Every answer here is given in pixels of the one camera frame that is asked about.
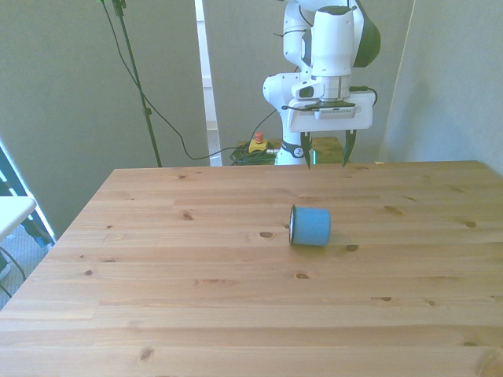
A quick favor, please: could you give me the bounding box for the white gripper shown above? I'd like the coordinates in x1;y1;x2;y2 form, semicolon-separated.
288;90;374;170

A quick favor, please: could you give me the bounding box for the black camera stand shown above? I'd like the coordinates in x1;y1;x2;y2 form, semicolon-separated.
112;0;163;168

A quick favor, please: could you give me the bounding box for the white door frame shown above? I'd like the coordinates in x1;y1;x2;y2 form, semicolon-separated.
195;0;223;167

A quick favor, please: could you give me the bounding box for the white side table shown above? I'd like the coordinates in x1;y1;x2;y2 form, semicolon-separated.
0;195;37;241

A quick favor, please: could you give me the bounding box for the yellow emergency stop button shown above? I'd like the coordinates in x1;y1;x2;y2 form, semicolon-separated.
249;132;269;155

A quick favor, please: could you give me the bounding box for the long black cable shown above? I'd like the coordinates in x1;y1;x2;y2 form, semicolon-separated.
96;0;278;161

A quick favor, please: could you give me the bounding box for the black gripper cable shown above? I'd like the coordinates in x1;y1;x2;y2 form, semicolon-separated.
348;86;378;106

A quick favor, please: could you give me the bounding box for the coiled green cable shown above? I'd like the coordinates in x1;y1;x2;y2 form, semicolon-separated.
229;145;281;167

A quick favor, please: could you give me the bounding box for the blue enamel mug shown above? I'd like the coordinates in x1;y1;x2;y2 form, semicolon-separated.
288;204;332;247

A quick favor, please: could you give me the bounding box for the dark metal frame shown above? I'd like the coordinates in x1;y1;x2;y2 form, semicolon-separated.
0;139;56;248

